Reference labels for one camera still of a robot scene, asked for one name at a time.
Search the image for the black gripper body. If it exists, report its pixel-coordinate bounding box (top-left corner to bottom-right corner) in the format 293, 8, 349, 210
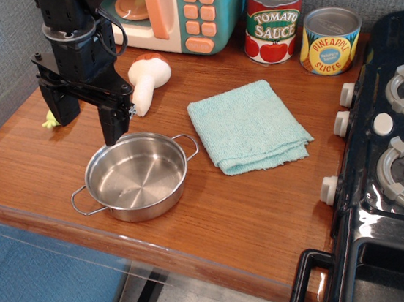
31, 18, 135, 119

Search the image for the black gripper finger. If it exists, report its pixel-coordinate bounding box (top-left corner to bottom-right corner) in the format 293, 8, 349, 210
39, 84, 81, 126
98, 104, 130, 146

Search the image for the yellow-green plush spoon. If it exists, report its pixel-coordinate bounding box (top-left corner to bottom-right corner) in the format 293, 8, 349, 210
42, 110, 60, 129

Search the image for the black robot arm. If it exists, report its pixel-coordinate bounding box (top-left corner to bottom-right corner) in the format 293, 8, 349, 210
31, 0, 135, 146

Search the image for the light blue folded cloth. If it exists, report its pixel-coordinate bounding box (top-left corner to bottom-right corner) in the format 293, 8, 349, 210
187, 80, 313, 176

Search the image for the stainless steel pot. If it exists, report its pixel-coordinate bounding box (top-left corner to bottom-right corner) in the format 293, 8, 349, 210
71, 132, 200, 222

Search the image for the white plush mushroom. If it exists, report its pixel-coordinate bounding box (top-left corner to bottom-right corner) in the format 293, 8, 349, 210
127, 53, 172, 117

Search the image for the teal toy microwave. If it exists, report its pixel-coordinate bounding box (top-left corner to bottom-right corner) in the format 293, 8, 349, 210
102, 0, 245, 56

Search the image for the tomato sauce can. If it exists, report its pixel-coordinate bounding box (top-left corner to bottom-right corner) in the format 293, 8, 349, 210
244, 0, 302, 64

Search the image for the pineapple slices can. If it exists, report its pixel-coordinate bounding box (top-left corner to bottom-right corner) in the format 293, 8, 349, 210
299, 7, 362, 76

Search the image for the black toy stove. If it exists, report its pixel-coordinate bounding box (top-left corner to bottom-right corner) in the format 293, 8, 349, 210
290, 10, 404, 302

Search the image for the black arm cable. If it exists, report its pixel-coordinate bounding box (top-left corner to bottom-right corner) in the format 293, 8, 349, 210
90, 4, 130, 60

